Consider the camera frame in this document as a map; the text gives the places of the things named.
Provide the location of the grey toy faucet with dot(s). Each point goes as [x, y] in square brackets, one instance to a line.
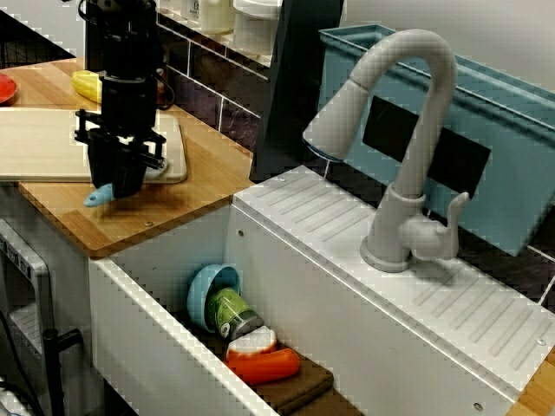
[427, 130]

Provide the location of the black upright panel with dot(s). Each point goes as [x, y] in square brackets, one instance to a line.
[299, 86]

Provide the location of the brown cloth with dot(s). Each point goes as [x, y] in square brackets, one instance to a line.
[303, 390]

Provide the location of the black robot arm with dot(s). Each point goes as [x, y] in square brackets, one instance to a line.
[126, 39]

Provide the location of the white and orange toy slice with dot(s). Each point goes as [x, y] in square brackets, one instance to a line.
[251, 342]

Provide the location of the green toy can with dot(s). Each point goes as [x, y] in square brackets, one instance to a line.
[230, 310]

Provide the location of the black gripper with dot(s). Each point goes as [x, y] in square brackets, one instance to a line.
[128, 108]

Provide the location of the yellow toy corn cob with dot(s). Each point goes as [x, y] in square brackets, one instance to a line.
[86, 84]

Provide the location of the light wooden cutting board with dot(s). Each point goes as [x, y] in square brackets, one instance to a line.
[39, 143]

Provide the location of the large clear lidded container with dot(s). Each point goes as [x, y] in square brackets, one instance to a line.
[256, 26]

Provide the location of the light blue bowl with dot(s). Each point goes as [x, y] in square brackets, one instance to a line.
[199, 294]

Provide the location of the orange toy carrot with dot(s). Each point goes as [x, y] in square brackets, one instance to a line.
[264, 368]

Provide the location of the grey toy appliance front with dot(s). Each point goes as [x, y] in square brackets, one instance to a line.
[41, 277]

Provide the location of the red plate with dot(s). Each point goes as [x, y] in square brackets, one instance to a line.
[6, 89]

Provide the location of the white toy sink unit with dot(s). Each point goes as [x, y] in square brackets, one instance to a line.
[303, 281]

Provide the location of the small clear lidded container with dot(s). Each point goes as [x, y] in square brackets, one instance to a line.
[191, 8]

